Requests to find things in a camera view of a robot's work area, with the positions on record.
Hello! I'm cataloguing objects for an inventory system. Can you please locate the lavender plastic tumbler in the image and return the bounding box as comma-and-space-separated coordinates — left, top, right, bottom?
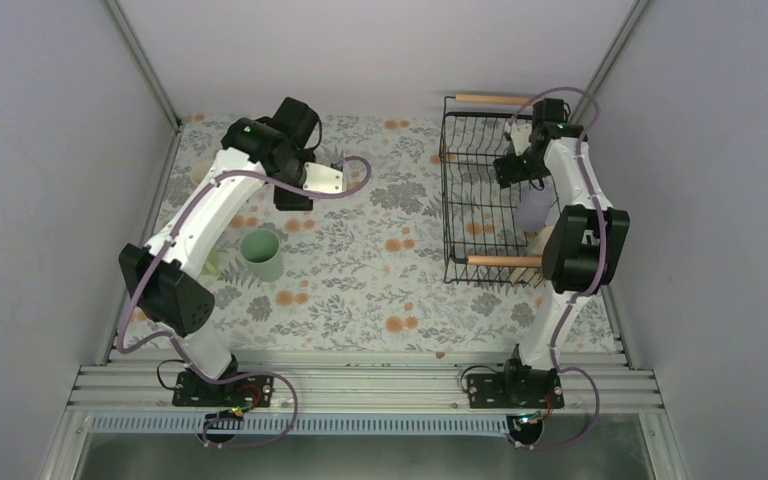
513, 187, 554, 233

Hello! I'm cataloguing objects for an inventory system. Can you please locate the green plastic tumbler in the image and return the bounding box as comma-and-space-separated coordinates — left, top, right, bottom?
239, 229, 284, 282

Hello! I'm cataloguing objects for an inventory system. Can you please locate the yellow mug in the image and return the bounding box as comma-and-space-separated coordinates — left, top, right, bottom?
189, 159, 214, 187

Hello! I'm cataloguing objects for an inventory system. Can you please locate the light green mug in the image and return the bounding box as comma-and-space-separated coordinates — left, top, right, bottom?
201, 249, 220, 275

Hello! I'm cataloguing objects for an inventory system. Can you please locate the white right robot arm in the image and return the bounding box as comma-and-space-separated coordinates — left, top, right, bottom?
493, 92, 630, 369

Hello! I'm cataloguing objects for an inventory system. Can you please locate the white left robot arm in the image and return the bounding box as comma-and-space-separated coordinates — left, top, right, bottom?
116, 97, 322, 405

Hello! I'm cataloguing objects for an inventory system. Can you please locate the cream illustrated mug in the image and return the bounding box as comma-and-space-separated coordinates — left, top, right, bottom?
528, 225, 555, 256

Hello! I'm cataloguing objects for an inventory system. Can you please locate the floral patterned table mat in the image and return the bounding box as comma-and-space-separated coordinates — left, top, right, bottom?
116, 113, 617, 355

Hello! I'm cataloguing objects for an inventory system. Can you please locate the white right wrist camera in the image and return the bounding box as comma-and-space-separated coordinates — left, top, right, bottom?
504, 121, 532, 156

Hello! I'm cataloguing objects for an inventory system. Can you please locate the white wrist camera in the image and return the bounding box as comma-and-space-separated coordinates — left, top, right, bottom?
504, 121, 532, 156
302, 162, 346, 195

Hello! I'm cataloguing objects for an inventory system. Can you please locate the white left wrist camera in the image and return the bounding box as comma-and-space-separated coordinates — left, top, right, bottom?
302, 162, 346, 195

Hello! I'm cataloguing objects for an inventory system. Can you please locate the right aluminium corner post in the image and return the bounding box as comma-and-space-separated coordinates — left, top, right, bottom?
585, 0, 654, 97

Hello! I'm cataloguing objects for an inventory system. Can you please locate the black wire dish rack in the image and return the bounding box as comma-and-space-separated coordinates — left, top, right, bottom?
439, 94, 543, 288

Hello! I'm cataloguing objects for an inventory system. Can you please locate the aluminium corner frame post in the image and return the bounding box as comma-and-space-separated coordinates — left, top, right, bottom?
103, 0, 182, 132

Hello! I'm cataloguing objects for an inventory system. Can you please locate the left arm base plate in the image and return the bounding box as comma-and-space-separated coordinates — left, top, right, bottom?
171, 370, 275, 410

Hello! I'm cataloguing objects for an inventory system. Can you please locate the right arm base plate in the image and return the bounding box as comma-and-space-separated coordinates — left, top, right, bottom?
466, 370, 565, 409

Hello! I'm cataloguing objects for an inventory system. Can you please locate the aluminium rail base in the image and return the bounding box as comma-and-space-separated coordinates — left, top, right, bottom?
67, 349, 664, 414

